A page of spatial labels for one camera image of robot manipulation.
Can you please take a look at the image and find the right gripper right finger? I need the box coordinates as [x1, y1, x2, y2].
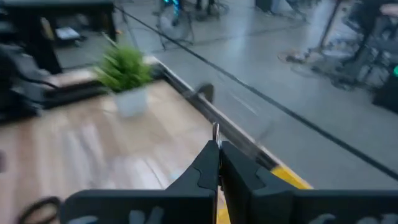
[221, 141, 297, 224]

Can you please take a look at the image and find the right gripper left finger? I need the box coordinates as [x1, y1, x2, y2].
[166, 140, 221, 192]

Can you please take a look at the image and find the white printed paper sheet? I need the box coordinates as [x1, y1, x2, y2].
[55, 26, 82, 41]

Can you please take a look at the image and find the black aluminium table frame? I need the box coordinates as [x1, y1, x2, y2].
[40, 55, 280, 170]

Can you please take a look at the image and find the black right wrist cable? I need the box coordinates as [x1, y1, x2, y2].
[17, 196, 62, 224]

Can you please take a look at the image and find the green plant in white pot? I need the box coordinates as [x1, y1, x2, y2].
[94, 43, 154, 118]

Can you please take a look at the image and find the clear plastic bin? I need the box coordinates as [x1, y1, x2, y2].
[27, 102, 215, 190]

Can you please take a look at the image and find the black edge clamp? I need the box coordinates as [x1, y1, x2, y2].
[195, 83, 215, 103]

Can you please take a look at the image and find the black desk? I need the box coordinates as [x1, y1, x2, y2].
[0, 0, 118, 75]

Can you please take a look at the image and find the black floor equipment box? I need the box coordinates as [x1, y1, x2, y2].
[371, 67, 398, 114]

